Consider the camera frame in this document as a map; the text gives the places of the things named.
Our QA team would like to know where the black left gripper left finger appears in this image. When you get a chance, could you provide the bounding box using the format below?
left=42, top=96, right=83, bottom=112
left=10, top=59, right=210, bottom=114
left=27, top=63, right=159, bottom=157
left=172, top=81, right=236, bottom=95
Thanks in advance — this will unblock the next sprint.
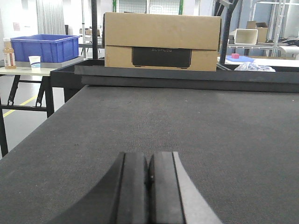
left=50, top=152, right=148, bottom=224

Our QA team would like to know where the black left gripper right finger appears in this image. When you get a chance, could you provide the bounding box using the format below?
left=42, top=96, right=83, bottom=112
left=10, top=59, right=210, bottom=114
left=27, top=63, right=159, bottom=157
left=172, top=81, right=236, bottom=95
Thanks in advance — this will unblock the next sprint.
left=149, top=152, right=221, bottom=224

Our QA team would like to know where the pink block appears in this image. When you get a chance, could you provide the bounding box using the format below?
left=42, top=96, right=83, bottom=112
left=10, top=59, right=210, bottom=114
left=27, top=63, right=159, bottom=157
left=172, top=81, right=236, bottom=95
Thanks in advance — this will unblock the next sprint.
left=231, top=53, right=240, bottom=59

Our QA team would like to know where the blue plastic bin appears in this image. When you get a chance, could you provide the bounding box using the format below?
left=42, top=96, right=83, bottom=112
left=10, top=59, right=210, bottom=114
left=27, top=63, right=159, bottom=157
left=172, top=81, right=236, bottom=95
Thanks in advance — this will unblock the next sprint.
left=11, top=34, right=79, bottom=63

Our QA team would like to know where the cream rectangular bin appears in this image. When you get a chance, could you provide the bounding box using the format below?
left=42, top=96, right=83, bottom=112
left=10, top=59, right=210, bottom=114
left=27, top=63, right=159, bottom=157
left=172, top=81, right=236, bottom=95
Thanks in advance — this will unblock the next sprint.
left=234, top=28, right=258, bottom=45

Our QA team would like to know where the folding side table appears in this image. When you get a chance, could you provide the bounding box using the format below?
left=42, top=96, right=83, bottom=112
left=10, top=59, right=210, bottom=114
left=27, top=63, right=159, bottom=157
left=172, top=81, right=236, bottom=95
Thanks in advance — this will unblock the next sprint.
left=0, top=56, right=84, bottom=157

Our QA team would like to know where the crumpled plastic bag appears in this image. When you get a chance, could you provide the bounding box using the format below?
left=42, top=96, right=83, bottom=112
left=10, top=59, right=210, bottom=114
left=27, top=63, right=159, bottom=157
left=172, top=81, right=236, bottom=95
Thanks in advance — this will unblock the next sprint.
left=234, top=62, right=275, bottom=72

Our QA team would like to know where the brown cardboard box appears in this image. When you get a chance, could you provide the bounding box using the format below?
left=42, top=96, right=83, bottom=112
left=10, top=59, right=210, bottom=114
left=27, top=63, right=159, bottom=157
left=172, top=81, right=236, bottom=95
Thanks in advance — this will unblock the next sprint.
left=103, top=12, right=221, bottom=71

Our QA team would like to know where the white paper cup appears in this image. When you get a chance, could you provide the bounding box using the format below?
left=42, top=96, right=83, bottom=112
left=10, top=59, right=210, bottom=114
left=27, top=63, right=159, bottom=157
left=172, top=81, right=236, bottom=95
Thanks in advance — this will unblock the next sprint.
left=28, top=56, right=41, bottom=71

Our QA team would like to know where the amber drink bottle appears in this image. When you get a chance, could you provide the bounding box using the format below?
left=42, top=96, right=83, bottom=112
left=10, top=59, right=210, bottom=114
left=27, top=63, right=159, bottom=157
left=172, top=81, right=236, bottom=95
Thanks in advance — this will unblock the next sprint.
left=3, top=38, right=16, bottom=70

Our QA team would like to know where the small cardboard box on shelf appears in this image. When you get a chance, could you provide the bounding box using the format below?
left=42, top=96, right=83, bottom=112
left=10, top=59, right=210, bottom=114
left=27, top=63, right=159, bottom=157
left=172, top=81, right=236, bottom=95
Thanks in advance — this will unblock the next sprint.
left=246, top=21, right=268, bottom=43

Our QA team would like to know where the black vertical pole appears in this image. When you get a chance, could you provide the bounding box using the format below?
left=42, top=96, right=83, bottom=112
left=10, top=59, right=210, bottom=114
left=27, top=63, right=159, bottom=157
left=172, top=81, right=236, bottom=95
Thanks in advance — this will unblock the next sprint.
left=91, top=0, right=98, bottom=60

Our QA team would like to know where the black diagonal pole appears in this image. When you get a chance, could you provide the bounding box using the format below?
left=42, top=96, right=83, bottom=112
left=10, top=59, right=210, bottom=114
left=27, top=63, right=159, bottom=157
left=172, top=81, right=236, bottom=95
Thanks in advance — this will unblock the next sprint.
left=219, top=0, right=238, bottom=64

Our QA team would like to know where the black conveyor end rail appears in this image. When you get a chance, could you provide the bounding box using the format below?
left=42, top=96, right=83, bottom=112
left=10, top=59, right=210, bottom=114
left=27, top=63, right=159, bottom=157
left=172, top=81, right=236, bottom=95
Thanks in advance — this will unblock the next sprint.
left=50, top=59, right=299, bottom=93

